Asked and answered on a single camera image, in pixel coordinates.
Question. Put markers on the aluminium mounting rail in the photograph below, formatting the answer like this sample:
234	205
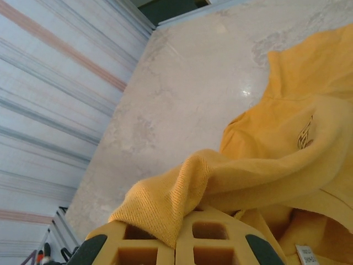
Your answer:
62	220

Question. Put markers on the yellow t-shirt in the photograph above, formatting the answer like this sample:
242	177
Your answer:
275	138

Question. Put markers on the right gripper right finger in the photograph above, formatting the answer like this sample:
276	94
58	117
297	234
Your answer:
237	248

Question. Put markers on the aluminium table edge rail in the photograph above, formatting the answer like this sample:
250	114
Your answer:
187	17

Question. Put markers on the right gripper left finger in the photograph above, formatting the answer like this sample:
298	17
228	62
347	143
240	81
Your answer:
110	254

